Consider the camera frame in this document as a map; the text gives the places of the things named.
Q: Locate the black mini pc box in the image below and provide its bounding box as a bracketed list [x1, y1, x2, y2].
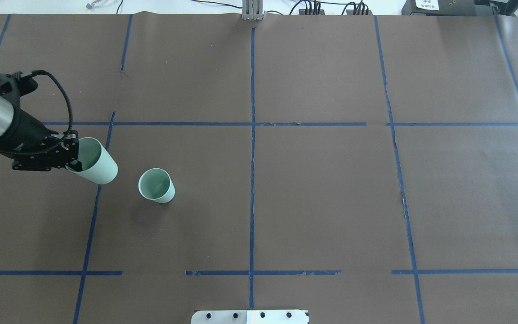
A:
[401, 0, 495, 17]

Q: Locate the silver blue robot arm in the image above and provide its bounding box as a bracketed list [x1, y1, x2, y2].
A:
[0, 74, 82, 171]

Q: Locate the white pedestal column with base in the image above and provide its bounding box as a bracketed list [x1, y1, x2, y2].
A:
[191, 309, 310, 324]

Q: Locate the brown paper table mat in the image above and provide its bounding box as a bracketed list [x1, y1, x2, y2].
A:
[0, 13, 518, 324]

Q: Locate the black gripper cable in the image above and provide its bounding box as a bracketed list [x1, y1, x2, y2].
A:
[0, 70, 74, 157]

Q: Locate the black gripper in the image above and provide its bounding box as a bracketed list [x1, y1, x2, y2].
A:
[0, 108, 84, 174]

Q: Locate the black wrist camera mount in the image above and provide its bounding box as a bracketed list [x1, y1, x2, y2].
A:
[0, 71, 38, 107]

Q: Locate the aluminium frame post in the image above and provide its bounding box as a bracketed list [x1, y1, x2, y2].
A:
[242, 0, 265, 21]

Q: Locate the mint green cup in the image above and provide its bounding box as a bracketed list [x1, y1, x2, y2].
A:
[138, 168, 175, 204]
[74, 137, 118, 185]

